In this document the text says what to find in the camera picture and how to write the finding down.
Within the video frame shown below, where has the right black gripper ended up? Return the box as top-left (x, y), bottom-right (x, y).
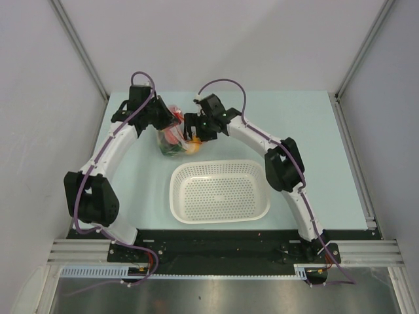
top-left (183, 113), bottom-right (218, 143)

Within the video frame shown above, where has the fake pink peach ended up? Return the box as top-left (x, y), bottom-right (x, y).
top-left (164, 130), bottom-right (179, 145)

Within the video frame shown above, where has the clear zip top bag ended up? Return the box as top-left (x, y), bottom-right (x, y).
top-left (157, 105), bottom-right (202, 157)

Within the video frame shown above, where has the fake orange fruit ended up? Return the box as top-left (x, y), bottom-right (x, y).
top-left (185, 137), bottom-right (202, 155)

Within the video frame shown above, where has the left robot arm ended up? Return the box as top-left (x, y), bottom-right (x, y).
top-left (64, 85), bottom-right (178, 262)

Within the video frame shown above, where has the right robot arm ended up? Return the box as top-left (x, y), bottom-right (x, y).
top-left (184, 94), bottom-right (328, 262)

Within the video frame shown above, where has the white perforated plastic basket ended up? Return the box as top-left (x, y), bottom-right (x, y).
top-left (169, 160), bottom-right (270, 224)

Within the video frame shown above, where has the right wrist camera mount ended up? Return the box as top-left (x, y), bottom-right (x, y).
top-left (193, 94), bottom-right (202, 103)

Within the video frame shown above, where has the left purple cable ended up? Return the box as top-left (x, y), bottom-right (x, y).
top-left (64, 71), bottom-right (160, 297)

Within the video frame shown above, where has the purple cable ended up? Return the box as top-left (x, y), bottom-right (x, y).
top-left (196, 78), bottom-right (356, 285)
top-left (64, 71), bottom-right (160, 297)

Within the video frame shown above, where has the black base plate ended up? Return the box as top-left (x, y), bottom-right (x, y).
top-left (67, 228), bottom-right (382, 279)

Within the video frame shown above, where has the white cable duct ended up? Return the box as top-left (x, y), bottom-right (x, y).
top-left (60, 265), bottom-right (155, 279)

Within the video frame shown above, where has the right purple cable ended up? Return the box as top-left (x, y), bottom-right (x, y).
top-left (196, 78), bottom-right (356, 285)

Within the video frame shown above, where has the aluminium frame rail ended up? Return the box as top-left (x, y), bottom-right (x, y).
top-left (329, 93), bottom-right (404, 268)

